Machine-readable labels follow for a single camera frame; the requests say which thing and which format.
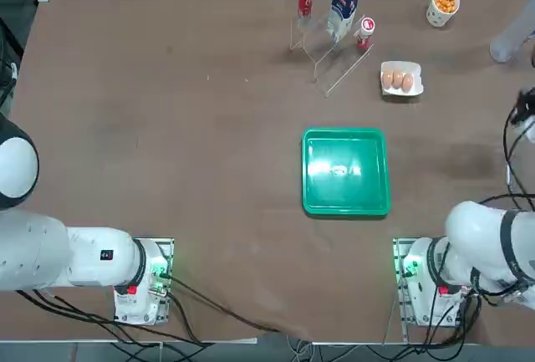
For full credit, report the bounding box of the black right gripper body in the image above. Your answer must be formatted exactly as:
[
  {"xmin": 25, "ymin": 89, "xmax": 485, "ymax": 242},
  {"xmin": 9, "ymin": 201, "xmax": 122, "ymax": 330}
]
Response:
[{"xmin": 512, "ymin": 89, "xmax": 535, "ymax": 125}]

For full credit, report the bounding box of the white egg box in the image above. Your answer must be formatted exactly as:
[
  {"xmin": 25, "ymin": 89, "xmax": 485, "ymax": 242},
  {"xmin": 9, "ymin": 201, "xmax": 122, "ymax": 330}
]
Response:
[{"xmin": 379, "ymin": 59, "xmax": 425, "ymax": 99}]

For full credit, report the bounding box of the white cup of orange popcorn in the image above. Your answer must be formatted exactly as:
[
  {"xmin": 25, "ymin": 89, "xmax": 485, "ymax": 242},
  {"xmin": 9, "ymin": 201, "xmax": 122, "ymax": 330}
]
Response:
[{"xmin": 425, "ymin": 0, "xmax": 461, "ymax": 28}]

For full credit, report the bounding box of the red yoghurt bottle white lid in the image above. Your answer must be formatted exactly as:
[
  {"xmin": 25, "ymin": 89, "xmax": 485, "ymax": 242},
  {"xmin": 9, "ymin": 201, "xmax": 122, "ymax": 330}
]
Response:
[{"xmin": 354, "ymin": 17, "xmax": 376, "ymax": 50}]

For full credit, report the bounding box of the clear acrylic shelf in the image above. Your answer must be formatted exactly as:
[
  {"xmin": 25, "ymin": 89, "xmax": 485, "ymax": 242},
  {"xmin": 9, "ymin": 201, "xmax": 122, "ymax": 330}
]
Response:
[{"xmin": 289, "ymin": 0, "xmax": 375, "ymax": 99}]

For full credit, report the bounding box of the green plastic tray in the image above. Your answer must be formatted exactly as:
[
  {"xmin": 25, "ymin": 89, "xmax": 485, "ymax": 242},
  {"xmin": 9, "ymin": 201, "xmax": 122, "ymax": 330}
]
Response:
[{"xmin": 300, "ymin": 126, "xmax": 393, "ymax": 219}]

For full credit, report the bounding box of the blue white milk carton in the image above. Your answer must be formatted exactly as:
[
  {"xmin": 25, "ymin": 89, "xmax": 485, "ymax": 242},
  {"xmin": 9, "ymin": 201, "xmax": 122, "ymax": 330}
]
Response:
[{"xmin": 325, "ymin": 0, "xmax": 361, "ymax": 43}]

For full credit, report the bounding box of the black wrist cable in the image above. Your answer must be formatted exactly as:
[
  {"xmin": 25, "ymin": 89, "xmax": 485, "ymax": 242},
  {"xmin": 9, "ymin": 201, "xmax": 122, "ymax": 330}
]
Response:
[{"xmin": 502, "ymin": 100, "xmax": 535, "ymax": 212}]

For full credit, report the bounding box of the black base cable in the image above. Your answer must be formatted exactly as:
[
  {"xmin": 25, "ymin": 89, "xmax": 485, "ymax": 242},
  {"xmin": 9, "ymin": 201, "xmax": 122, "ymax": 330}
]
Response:
[{"xmin": 160, "ymin": 272, "xmax": 282, "ymax": 334}]

